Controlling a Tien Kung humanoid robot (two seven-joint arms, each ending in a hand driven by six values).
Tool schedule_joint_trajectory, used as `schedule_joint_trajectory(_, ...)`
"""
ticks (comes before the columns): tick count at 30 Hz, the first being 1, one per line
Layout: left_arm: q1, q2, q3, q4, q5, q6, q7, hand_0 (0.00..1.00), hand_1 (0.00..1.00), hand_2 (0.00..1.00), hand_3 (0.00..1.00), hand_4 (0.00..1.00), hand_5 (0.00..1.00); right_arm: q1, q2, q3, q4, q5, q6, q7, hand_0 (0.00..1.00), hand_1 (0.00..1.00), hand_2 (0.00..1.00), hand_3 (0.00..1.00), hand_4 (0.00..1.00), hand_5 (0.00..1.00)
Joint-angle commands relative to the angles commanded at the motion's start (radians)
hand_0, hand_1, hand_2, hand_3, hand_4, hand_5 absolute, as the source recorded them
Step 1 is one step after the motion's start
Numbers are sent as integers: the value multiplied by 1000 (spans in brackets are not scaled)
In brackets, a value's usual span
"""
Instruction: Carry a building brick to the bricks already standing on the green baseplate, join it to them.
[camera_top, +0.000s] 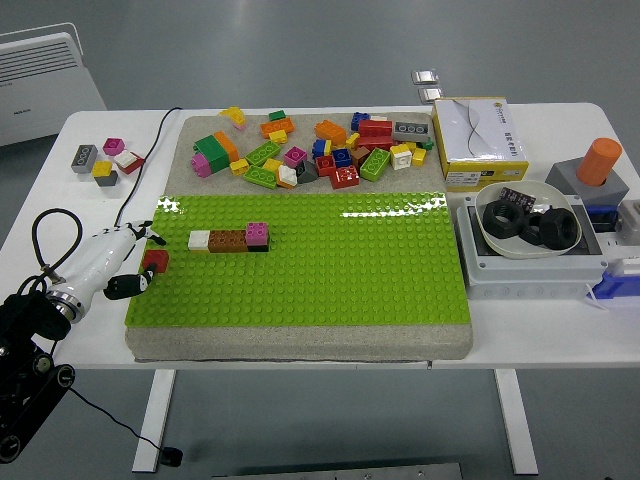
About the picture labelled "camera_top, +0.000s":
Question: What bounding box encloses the orange building brick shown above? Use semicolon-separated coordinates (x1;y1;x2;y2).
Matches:
314;119;349;147
259;118;296;140
213;130;242;164

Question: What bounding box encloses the purple circuit board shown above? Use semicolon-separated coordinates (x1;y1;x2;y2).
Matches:
499;186;537;214

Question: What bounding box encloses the blue and black part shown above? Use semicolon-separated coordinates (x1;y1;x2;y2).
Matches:
585;204;621;234

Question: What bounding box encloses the grey sloped brick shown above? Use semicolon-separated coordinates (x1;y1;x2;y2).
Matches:
294;159;320;185

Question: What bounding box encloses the green studded baseplate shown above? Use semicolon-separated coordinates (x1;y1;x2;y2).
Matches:
123;192;471;329

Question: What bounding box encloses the grey brick with round holes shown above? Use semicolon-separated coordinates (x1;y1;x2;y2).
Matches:
71;143;100;175
392;121;432;143

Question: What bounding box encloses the white and yellow cardboard box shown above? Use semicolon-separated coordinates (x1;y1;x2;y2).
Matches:
430;96;530;192

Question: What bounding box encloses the light pink building brick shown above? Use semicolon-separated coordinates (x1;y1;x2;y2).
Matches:
189;152;215;179

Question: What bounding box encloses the white table leg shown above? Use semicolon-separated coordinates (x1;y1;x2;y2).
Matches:
131;369;177;474
493;369;540;475

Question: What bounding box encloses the small black hex nut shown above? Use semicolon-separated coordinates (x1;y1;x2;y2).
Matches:
519;212;546;246

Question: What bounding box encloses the orange cylinder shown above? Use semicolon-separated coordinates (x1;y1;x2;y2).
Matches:
575;137;624;189

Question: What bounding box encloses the dark green building brick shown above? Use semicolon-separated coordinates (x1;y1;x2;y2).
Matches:
193;133;232;174

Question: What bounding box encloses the white and orange brick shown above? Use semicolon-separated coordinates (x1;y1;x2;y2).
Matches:
276;164;300;190

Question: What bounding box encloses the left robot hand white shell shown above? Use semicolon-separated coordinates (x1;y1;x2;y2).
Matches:
54;219;168;310

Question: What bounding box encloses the white zip tie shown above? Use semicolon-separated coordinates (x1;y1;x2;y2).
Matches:
582;282;611;312

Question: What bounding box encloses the white panel heater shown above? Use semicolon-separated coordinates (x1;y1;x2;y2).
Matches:
0;22;109;149

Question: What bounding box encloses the white bowl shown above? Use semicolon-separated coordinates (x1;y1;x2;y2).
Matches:
473;179;585;261

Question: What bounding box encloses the grey connector box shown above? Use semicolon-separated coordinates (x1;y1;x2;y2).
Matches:
614;199;640;247

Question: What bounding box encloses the large red building brick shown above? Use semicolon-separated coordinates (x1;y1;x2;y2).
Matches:
355;134;395;151
357;118;394;139

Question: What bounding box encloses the large black hex nut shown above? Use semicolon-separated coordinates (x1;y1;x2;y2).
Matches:
482;201;526;240
538;207;582;250

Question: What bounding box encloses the lime brick with round holes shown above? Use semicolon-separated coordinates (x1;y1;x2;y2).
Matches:
242;164;279;190
243;139;282;167
358;147;392;183

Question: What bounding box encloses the light grey junction box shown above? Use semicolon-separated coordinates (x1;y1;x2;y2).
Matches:
455;192;610;301

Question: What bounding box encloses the black floor plug with cord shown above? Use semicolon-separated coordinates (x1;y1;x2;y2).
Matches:
69;387;184;466

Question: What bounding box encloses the grey block with hole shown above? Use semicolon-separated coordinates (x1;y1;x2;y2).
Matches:
544;158;631;209

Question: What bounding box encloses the glossy red building brick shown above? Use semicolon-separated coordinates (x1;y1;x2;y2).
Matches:
329;165;361;190

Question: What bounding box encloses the thin black cable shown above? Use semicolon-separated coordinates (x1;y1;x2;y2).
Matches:
113;106;184;229

